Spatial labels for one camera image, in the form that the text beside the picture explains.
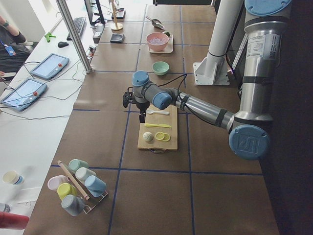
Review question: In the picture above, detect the steel ice scoop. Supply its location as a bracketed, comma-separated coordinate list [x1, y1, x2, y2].
[145, 16, 165, 30]

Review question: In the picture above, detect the aluminium frame post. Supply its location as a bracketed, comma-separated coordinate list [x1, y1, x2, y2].
[56, 0, 92, 74]

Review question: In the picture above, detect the upper lemon slice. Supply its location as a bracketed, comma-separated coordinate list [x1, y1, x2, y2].
[155, 132, 164, 141]

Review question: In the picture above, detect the green bowl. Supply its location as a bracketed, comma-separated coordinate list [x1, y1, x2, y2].
[152, 61, 170, 76]

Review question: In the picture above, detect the bamboo cutting board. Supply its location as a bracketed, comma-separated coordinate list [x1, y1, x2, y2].
[137, 105, 178, 150]

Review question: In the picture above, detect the pink cup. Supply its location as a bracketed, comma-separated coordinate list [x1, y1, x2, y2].
[47, 175, 68, 191]

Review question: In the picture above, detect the wooden cup tree stand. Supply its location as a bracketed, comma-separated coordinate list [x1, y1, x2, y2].
[110, 0, 123, 31]

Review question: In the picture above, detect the black power strip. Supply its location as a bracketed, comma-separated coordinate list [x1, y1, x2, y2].
[92, 23, 105, 44]

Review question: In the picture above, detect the blue cup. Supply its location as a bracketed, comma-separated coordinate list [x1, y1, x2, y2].
[84, 175, 107, 197]

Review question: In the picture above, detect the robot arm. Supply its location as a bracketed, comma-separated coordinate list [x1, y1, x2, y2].
[123, 0, 291, 160]

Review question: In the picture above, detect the red bottle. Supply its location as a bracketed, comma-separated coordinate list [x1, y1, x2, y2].
[0, 212, 29, 230]

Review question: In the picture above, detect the teach pendant tablet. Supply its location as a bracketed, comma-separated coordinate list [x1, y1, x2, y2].
[0, 77, 47, 112]
[30, 53, 69, 80]

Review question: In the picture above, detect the white mounting column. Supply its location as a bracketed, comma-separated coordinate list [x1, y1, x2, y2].
[193, 0, 244, 86]

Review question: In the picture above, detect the white plastic spoon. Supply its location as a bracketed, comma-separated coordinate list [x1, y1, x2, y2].
[146, 109, 170, 115]

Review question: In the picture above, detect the green clamp tool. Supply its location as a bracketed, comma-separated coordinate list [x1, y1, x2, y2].
[45, 32, 56, 43]

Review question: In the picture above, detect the wire cup rack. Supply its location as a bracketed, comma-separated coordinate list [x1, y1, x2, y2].
[57, 160, 108, 214]

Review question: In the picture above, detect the person at desk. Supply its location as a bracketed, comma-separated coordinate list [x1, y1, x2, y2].
[0, 16, 31, 76]

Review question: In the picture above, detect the lower lemon slice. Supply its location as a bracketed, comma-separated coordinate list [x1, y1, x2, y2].
[162, 133, 171, 142]

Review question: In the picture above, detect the white steamed bun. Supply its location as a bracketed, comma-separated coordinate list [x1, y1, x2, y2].
[142, 132, 154, 142]

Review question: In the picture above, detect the pink bowl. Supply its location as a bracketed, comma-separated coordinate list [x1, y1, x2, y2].
[146, 32, 169, 51]

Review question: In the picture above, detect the white cup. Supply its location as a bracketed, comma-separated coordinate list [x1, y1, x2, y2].
[75, 167, 96, 183]

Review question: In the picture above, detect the gray cup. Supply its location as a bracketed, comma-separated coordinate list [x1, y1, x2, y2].
[61, 194, 85, 216]

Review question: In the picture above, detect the clear ice cubes pile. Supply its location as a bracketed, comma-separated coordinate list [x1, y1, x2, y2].
[148, 37, 167, 46]

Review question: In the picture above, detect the paper cup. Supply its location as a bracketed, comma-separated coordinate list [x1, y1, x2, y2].
[2, 170, 24, 185]

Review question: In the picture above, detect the green cup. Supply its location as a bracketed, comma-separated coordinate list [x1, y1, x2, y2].
[68, 159, 89, 173]

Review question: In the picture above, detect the lemon slice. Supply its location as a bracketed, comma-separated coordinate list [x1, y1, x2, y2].
[162, 133, 171, 142]
[155, 132, 164, 141]

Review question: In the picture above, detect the yellow cup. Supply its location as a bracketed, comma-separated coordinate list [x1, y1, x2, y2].
[57, 183, 77, 200]

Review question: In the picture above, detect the gray folded cloth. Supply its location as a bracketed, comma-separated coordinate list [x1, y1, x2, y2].
[110, 33, 125, 44]

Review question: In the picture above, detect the black keyboard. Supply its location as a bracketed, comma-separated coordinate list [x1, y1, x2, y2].
[73, 17, 86, 38]

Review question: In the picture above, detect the yellow plastic knife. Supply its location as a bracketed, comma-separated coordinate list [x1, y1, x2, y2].
[144, 123, 172, 128]

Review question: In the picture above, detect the near teach pendant tablet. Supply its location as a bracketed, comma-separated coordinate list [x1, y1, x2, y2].
[0, 77, 47, 112]

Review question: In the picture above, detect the cream serving tray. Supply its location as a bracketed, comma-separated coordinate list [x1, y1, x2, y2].
[148, 34, 174, 54]

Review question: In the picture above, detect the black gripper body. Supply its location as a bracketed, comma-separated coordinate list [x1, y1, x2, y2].
[136, 101, 148, 115]

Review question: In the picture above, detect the far teach pendant tablet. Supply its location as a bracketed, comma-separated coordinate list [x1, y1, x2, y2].
[30, 53, 69, 80]

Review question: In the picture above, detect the black computer mouse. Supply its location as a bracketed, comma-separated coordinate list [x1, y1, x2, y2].
[58, 42, 69, 48]

